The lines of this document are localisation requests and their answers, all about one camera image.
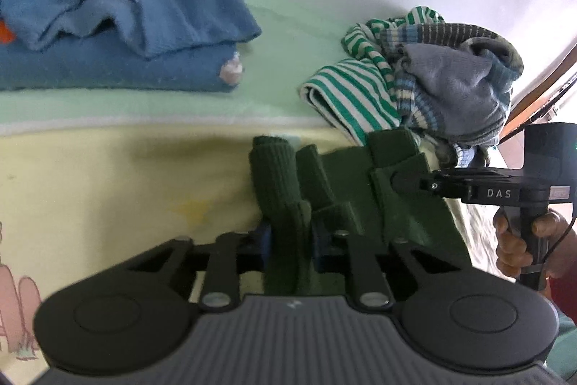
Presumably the wooden door frame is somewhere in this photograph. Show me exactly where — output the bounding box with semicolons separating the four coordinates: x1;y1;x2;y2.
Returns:
499;46;577;143

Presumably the dark blue folded sweater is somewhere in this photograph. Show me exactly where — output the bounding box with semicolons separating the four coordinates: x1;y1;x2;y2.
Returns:
0;37;245;93

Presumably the green white thin-striped shirt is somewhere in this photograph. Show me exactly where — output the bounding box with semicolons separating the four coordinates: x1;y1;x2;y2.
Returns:
299;5;445;148

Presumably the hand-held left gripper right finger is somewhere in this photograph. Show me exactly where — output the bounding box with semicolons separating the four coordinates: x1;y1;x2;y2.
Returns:
312;227;470;310

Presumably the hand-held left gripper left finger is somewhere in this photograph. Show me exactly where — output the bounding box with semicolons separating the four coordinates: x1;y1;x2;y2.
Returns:
122;226;271;310

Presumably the person's right hand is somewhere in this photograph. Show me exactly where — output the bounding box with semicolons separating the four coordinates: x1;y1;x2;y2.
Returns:
493;207;571;280

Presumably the grey blue striped sweater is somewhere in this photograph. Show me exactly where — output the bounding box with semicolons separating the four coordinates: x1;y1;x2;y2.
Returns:
378;21;524;167

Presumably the green white striped sweater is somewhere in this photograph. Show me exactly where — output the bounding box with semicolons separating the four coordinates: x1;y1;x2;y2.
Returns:
249;128;472;296

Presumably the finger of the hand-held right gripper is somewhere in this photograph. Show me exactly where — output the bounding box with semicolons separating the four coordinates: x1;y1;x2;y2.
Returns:
391;169;470;199

